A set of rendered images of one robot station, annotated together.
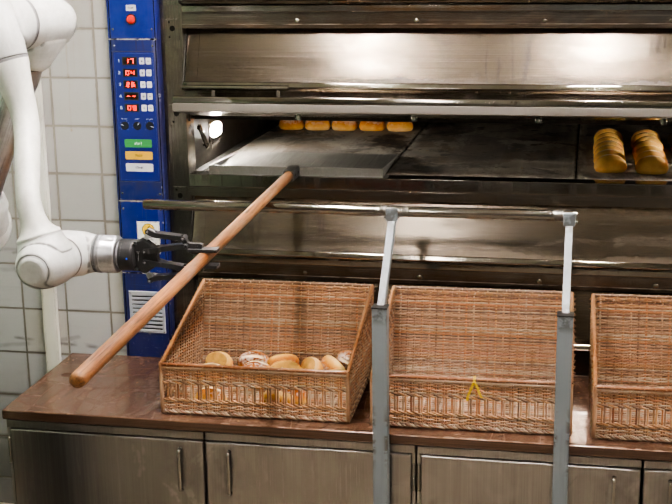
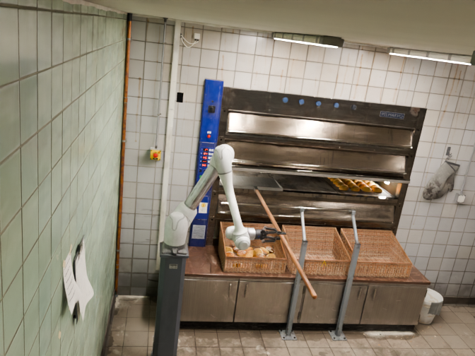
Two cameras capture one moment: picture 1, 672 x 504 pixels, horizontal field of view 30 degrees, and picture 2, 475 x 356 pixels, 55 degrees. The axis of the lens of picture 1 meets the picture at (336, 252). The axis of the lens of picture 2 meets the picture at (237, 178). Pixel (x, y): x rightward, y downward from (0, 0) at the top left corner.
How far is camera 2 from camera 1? 1.94 m
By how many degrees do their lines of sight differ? 21
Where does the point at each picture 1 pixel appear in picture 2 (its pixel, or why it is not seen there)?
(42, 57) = not seen: hidden behind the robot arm
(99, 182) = (186, 188)
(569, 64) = (344, 161)
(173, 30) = (221, 140)
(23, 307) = (150, 229)
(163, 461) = (223, 287)
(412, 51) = (298, 153)
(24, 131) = (232, 196)
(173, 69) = not seen: hidden behind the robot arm
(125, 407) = (209, 270)
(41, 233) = (244, 232)
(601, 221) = (345, 206)
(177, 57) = not seen: hidden behind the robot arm
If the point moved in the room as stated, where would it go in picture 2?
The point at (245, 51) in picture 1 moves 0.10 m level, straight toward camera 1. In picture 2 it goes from (244, 149) to (249, 152)
